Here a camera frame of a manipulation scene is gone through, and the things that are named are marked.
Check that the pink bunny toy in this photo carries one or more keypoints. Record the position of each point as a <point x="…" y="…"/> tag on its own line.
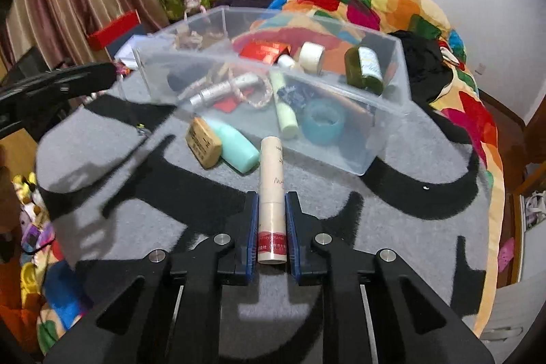
<point x="193" y="7"/>

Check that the wooden shelf cabinet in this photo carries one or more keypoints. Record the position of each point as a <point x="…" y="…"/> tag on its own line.
<point x="529" y="257"/>

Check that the white decorated pen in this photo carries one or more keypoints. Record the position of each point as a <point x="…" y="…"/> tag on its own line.
<point x="196" y="87"/>

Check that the purple spray bottle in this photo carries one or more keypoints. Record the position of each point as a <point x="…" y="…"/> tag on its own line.
<point x="179" y="78"/>

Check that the clear plastic storage box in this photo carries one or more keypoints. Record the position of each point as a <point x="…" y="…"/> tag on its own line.
<point x="331" y="91"/>

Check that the blue white booklet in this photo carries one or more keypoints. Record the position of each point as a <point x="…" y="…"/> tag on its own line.
<point x="125" y="54"/>

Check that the black clothes pile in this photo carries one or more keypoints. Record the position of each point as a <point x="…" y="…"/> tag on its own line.
<point x="429" y="77"/>

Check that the mint green bottle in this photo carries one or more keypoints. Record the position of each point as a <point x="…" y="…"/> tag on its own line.
<point x="237" y="150"/>

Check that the dark green glass bottle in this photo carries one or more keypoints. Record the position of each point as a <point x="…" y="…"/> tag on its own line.
<point x="362" y="70"/>

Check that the red packet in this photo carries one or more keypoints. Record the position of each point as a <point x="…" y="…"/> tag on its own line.
<point x="261" y="94"/>

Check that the colourful patchwork duvet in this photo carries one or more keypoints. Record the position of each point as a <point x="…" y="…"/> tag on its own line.
<point x="405" y="27"/>

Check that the large tan eraser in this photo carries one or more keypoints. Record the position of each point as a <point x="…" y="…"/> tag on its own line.
<point x="204" y="143"/>

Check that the pink croc shoe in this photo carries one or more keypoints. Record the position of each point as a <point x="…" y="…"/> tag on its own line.
<point x="506" y="254"/>

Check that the teal tape roll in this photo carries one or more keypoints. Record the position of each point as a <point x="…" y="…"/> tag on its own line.
<point x="323" y="121"/>

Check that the grey black blanket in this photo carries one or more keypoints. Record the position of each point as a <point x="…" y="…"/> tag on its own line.
<point x="115" y="196"/>

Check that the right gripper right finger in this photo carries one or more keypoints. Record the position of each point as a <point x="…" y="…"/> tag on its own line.
<point x="376" y="308"/>

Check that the white ointment tube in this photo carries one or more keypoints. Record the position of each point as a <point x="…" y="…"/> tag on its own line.
<point x="223" y="89"/>

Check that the beige tube red band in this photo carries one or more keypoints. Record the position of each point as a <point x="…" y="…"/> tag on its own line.
<point x="271" y="237"/>

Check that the beige cosmetic tube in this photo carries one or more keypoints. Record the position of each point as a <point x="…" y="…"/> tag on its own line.
<point x="286" y="61"/>

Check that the white bandage roll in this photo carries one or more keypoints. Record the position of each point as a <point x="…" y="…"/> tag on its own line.
<point x="311" y="57"/>

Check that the red box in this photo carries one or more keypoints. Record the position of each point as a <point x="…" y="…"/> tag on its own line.
<point x="113" y="30"/>

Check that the pale green stick tube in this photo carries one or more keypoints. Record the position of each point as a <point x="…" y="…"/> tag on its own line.
<point x="287" y="121"/>

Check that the blue Max staples box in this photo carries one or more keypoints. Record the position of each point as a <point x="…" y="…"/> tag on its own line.
<point x="296" y="95"/>

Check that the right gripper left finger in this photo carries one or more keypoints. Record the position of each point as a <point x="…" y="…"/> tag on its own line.
<point x="168" y="308"/>

